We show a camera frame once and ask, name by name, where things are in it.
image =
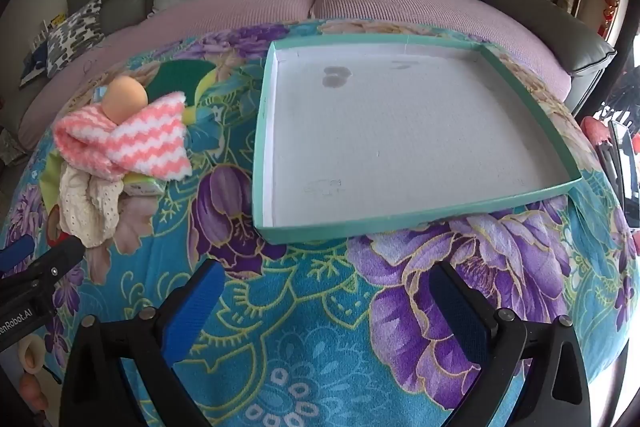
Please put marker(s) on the green yellow scouring sponge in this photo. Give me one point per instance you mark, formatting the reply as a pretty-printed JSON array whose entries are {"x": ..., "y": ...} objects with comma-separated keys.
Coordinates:
[{"x": 180, "y": 77}]

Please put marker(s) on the pink white striped cloth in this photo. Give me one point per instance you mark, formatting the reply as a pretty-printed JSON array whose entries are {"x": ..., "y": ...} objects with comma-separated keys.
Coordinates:
[{"x": 145, "y": 142}]

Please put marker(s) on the red round soft item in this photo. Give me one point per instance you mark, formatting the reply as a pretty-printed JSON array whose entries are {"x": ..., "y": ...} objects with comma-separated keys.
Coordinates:
[{"x": 56, "y": 235}]

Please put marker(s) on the teal shallow cardboard box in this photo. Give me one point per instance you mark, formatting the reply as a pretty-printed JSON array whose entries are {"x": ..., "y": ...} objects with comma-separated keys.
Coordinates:
[{"x": 400, "y": 132}]

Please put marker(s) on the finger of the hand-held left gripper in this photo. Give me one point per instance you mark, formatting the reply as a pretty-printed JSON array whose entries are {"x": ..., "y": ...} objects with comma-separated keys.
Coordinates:
[
  {"x": 15, "y": 252},
  {"x": 55, "y": 259}
]

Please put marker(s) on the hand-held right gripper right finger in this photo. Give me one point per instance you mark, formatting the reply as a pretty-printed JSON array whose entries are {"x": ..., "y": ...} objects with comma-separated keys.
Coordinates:
[{"x": 457, "y": 312}]

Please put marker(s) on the light green cloth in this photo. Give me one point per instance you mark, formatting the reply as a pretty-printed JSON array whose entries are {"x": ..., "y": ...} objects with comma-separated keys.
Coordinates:
[{"x": 50, "y": 172}]

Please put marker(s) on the black printed clothing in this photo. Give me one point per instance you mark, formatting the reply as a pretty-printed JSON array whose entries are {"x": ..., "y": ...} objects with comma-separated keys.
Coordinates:
[{"x": 620, "y": 107}]

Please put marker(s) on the green tissue packet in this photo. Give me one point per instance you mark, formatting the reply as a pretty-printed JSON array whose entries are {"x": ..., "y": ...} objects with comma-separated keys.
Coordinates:
[{"x": 140, "y": 188}]

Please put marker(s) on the black white patterned cushion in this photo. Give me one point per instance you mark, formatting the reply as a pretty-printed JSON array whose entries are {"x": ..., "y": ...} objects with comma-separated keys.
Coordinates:
[{"x": 72, "y": 32}]

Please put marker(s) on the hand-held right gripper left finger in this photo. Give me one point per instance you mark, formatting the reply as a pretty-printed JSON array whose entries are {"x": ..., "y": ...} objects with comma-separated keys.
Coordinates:
[{"x": 192, "y": 307}]

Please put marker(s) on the floral blanket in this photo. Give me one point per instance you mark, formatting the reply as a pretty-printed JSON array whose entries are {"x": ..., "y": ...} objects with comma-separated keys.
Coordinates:
[{"x": 300, "y": 307}]

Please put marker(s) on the red hanging decoration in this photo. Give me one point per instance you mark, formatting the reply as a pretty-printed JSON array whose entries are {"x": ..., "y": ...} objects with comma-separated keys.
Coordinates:
[{"x": 612, "y": 2}]

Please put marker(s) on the cream lace cloth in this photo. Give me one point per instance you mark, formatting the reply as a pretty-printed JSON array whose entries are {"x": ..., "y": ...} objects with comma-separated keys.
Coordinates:
[{"x": 90, "y": 212}]

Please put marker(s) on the orange round powder puff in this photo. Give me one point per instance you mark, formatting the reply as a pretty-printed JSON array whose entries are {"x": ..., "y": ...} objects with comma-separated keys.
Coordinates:
[{"x": 125, "y": 99}]

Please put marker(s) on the stack of booklets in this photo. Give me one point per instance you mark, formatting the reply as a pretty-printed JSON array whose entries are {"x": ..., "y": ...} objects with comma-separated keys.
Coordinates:
[{"x": 42, "y": 34}]

